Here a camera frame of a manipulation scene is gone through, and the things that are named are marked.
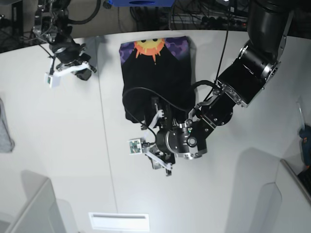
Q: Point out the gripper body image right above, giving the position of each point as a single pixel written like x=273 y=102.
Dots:
x=174 y=141

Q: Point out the grey cloth at left edge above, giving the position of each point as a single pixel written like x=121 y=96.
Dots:
x=6 y=142

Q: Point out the blue plastic box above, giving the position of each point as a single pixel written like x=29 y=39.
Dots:
x=144 y=3

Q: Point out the grey partition panel left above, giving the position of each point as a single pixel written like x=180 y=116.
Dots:
x=40 y=214

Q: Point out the white camera box left gripper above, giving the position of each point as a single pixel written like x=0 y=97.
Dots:
x=135 y=146

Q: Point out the grey partition panel right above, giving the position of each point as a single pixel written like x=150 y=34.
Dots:
x=294 y=191

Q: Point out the power strip with plugs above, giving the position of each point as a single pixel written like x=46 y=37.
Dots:
x=220 y=22

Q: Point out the blue glue gun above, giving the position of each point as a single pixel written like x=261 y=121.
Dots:
x=305 y=135

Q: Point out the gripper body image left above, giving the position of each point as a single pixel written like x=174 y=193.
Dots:
x=67 y=51

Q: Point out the white camera box right gripper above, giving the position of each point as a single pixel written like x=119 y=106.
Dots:
x=52 y=80

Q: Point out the white camera box gripper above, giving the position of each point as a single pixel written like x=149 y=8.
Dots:
x=52 y=80
x=135 y=146

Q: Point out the grey partition panel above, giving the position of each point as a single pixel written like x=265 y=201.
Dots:
x=40 y=214
x=294 y=191

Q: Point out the black keyboard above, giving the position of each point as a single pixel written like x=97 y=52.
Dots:
x=305 y=178

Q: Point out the black T-shirt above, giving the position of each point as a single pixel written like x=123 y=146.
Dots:
x=153 y=67

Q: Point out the white label plate with slot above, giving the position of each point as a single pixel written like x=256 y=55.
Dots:
x=119 y=222

